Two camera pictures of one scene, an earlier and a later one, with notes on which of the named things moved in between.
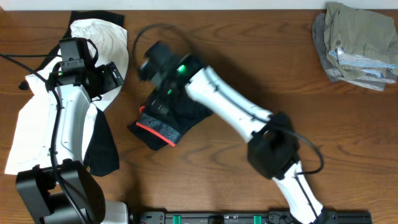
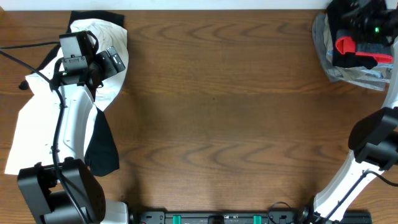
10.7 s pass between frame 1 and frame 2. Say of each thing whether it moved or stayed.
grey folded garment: stayed
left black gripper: moved
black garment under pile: stayed
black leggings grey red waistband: moved
